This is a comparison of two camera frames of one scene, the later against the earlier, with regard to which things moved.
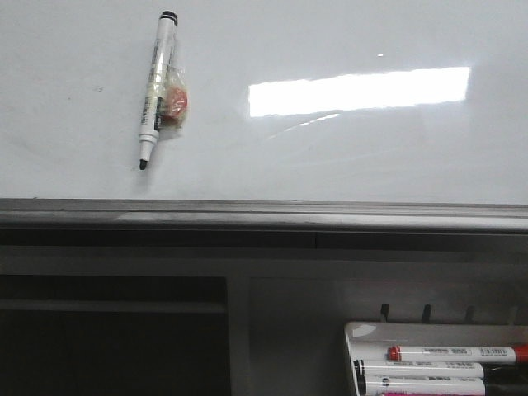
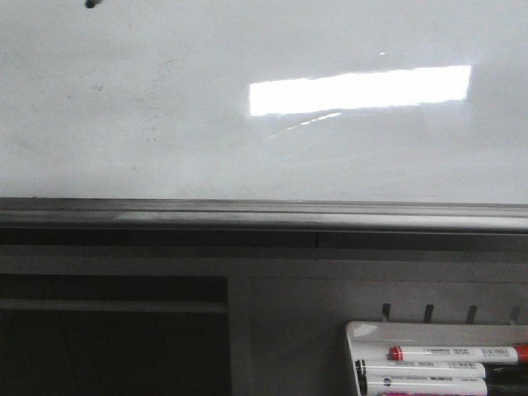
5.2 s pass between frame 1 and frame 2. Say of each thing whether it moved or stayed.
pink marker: stayed
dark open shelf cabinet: stayed
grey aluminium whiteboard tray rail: stayed
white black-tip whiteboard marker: moved
